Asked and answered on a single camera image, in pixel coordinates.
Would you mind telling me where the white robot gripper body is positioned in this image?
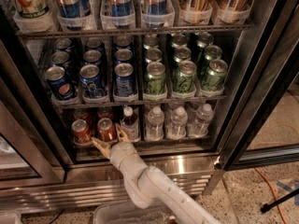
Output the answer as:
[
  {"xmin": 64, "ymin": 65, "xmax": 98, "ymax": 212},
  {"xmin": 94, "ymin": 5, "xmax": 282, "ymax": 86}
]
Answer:
[{"xmin": 109, "ymin": 142, "xmax": 138, "ymax": 171}]

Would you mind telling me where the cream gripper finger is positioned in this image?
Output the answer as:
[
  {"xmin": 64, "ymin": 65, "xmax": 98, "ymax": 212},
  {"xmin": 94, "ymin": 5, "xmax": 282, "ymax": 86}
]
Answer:
[
  {"xmin": 115, "ymin": 123, "xmax": 129, "ymax": 142},
  {"xmin": 92, "ymin": 137, "xmax": 111, "ymax": 159}
]

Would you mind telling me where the red coke can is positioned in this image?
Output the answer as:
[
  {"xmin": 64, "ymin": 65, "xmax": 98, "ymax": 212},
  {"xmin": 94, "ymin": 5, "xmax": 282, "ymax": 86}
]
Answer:
[
  {"xmin": 71, "ymin": 119, "xmax": 92, "ymax": 147},
  {"xmin": 97, "ymin": 118, "xmax": 117, "ymax": 142},
  {"xmin": 73, "ymin": 108, "xmax": 92, "ymax": 123},
  {"xmin": 97, "ymin": 106, "xmax": 113, "ymax": 119}
]

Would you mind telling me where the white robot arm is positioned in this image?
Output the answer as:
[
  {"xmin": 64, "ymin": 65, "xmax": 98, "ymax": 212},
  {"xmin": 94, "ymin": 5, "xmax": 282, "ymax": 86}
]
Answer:
[{"xmin": 92, "ymin": 124, "xmax": 221, "ymax": 224}]

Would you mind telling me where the blue pepsi can front right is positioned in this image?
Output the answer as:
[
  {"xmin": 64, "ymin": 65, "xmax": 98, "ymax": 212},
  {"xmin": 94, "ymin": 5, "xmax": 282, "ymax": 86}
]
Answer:
[{"xmin": 114, "ymin": 63, "xmax": 136, "ymax": 97}]

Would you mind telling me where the blue pepsi can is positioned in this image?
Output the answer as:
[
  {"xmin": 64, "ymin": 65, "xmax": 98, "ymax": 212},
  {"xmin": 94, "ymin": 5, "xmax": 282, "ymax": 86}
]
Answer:
[
  {"xmin": 45, "ymin": 66, "xmax": 77, "ymax": 101},
  {"xmin": 79, "ymin": 64, "xmax": 107, "ymax": 98},
  {"xmin": 83, "ymin": 49, "xmax": 104, "ymax": 67},
  {"xmin": 114, "ymin": 63, "xmax": 136, "ymax": 97},
  {"xmin": 50, "ymin": 51, "xmax": 75, "ymax": 76},
  {"xmin": 114, "ymin": 49, "xmax": 134, "ymax": 64}
]

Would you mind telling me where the green soda can front left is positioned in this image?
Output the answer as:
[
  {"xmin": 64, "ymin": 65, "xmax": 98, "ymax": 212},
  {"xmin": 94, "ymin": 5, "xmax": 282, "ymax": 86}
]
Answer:
[{"xmin": 144, "ymin": 62, "xmax": 165, "ymax": 95}]

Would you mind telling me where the green soda can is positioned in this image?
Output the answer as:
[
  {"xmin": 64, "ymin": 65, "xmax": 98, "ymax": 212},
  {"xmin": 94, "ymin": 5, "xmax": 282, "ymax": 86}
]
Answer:
[
  {"xmin": 144, "ymin": 62, "xmax": 165, "ymax": 95},
  {"xmin": 200, "ymin": 45, "xmax": 222, "ymax": 69},
  {"xmin": 144, "ymin": 48, "xmax": 162, "ymax": 64},
  {"xmin": 174, "ymin": 47, "xmax": 192, "ymax": 63},
  {"xmin": 201, "ymin": 59, "xmax": 228, "ymax": 91},
  {"xmin": 173, "ymin": 61, "xmax": 196, "ymax": 93}
]

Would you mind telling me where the blue pepsi can front middle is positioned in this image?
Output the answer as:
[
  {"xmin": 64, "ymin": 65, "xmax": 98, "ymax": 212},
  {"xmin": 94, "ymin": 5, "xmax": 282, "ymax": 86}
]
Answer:
[{"xmin": 79, "ymin": 64, "xmax": 107, "ymax": 98}]

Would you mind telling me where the blue pepsi can front left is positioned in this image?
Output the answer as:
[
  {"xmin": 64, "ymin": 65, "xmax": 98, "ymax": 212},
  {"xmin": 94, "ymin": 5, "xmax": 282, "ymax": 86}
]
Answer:
[{"xmin": 45, "ymin": 66, "xmax": 77, "ymax": 101}]

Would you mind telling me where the blue pepsi can middle right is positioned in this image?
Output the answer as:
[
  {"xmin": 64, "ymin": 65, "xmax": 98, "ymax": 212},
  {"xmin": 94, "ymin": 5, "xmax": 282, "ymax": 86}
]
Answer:
[{"xmin": 114, "ymin": 49, "xmax": 134, "ymax": 64}]

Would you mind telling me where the green soda can front middle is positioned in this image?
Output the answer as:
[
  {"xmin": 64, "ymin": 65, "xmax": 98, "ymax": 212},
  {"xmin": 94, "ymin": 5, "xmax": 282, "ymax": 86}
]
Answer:
[{"xmin": 173, "ymin": 61, "xmax": 196, "ymax": 93}]

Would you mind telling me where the blue pepsi can middle centre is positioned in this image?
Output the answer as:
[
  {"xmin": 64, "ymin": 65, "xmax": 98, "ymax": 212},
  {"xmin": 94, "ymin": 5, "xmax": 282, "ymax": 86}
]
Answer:
[{"xmin": 83, "ymin": 49, "xmax": 104, "ymax": 67}]

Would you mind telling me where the green soda can middle left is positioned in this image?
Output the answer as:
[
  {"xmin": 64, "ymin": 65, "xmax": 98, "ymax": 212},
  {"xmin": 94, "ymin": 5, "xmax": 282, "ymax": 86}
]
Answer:
[{"xmin": 144, "ymin": 48, "xmax": 162, "ymax": 64}]

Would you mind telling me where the stainless steel fridge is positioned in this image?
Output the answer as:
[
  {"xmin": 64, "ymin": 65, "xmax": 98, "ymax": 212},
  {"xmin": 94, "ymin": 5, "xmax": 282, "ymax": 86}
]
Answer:
[{"xmin": 0, "ymin": 0, "xmax": 299, "ymax": 215}]

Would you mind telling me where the blue pepsi can middle left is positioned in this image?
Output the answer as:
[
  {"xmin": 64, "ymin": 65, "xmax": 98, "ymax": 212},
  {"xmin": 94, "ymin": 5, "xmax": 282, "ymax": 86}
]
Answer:
[{"xmin": 50, "ymin": 51, "xmax": 75, "ymax": 76}]

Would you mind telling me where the green soda can middle centre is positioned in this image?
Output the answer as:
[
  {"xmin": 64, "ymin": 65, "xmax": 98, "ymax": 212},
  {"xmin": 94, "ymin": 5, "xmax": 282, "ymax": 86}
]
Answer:
[{"xmin": 174, "ymin": 47, "xmax": 192, "ymax": 63}]

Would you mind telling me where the green soda can front right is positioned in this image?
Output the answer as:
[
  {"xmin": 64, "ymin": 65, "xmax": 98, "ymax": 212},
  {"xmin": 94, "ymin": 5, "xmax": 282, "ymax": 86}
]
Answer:
[{"xmin": 201, "ymin": 59, "xmax": 228, "ymax": 91}]

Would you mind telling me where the green soda can middle right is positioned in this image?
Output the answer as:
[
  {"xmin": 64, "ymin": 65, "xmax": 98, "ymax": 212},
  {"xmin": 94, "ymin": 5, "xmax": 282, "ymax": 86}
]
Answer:
[{"xmin": 200, "ymin": 45, "xmax": 222, "ymax": 69}]

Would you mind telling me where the red bull can middle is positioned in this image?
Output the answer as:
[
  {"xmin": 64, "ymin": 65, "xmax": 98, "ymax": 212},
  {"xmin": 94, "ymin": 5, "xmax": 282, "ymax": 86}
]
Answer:
[{"xmin": 107, "ymin": 0, "xmax": 133, "ymax": 18}]

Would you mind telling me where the fridge glass door right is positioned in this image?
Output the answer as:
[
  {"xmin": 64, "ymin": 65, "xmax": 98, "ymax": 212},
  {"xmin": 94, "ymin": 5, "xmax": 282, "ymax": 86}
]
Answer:
[{"xmin": 218, "ymin": 0, "xmax": 299, "ymax": 171}]

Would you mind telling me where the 7up can top shelf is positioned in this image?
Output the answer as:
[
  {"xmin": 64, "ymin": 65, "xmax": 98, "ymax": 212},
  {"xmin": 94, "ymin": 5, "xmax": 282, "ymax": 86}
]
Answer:
[{"xmin": 11, "ymin": 0, "xmax": 50, "ymax": 19}]

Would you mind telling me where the brown drink bottle white cap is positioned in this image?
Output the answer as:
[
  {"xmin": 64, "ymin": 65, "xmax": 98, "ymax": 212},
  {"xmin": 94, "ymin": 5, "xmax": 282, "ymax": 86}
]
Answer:
[{"xmin": 121, "ymin": 106, "xmax": 139, "ymax": 142}]

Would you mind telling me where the clear water bottle left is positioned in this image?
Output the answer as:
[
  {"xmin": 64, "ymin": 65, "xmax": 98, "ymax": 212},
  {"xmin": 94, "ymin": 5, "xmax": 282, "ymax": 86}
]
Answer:
[{"xmin": 146, "ymin": 106, "xmax": 164, "ymax": 141}]

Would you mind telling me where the clear water bottle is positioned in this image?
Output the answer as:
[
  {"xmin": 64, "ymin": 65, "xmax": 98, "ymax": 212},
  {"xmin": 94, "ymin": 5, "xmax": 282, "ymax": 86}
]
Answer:
[
  {"xmin": 146, "ymin": 106, "xmax": 164, "ymax": 141},
  {"xmin": 187, "ymin": 104, "xmax": 214, "ymax": 137},
  {"xmin": 166, "ymin": 106, "xmax": 188, "ymax": 140}
]

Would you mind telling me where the clear water bottle middle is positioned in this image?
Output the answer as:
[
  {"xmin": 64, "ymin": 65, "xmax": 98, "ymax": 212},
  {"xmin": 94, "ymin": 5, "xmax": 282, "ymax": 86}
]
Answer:
[{"xmin": 166, "ymin": 106, "xmax": 188, "ymax": 140}]

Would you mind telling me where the clear plastic bin on floor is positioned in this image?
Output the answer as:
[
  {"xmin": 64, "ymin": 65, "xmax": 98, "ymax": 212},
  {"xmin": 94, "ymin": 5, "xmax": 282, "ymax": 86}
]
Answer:
[{"xmin": 93, "ymin": 202, "xmax": 201, "ymax": 224}]

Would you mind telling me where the clear water bottle right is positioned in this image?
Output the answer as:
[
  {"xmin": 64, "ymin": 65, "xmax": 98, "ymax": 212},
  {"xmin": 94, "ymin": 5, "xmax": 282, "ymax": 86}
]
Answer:
[{"xmin": 187, "ymin": 104, "xmax": 214, "ymax": 137}]

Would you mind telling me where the black tripod leg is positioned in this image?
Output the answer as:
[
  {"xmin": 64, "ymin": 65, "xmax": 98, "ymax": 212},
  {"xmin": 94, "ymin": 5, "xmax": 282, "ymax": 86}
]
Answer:
[{"xmin": 261, "ymin": 189, "xmax": 299, "ymax": 213}]

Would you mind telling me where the orange cable on floor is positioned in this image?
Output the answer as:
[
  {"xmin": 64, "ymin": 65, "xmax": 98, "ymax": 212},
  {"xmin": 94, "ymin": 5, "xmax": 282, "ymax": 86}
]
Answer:
[{"xmin": 253, "ymin": 167, "xmax": 289, "ymax": 224}]

